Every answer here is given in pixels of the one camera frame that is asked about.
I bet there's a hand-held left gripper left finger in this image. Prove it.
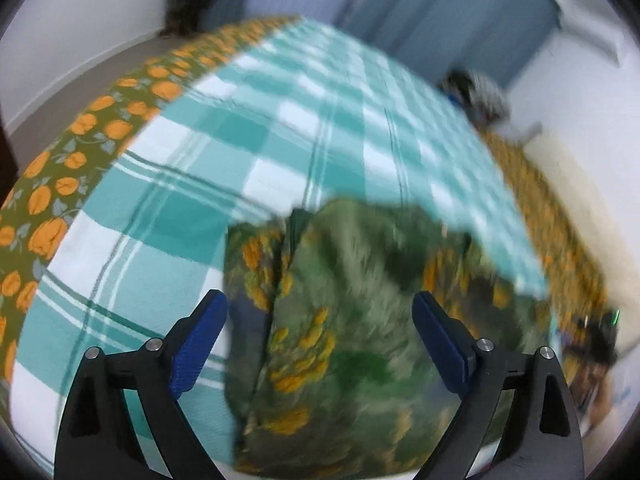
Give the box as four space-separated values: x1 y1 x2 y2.
54 289 228 480

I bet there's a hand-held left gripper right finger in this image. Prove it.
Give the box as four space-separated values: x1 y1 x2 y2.
412 291 586 480

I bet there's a green printed padded jacket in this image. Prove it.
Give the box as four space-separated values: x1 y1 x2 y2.
221 196 553 480

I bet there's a person's right forearm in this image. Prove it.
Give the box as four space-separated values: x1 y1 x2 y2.
585 372 618 431

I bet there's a pile of clothes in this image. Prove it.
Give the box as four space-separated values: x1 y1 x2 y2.
439 69 512 127

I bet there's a cream pillow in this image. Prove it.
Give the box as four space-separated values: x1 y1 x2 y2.
520 127 640 321

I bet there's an orange floral quilt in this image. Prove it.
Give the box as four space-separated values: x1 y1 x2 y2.
480 129 613 346

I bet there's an orange floral bed sheet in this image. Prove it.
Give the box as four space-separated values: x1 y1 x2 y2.
0 14 303 391

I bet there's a teal checked blanket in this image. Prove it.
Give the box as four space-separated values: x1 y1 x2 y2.
10 16 551 480

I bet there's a dark brown wooden cabinet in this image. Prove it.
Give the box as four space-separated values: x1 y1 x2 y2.
0 115 18 196

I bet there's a wide blue curtain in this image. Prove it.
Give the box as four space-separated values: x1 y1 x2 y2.
340 0 563 88

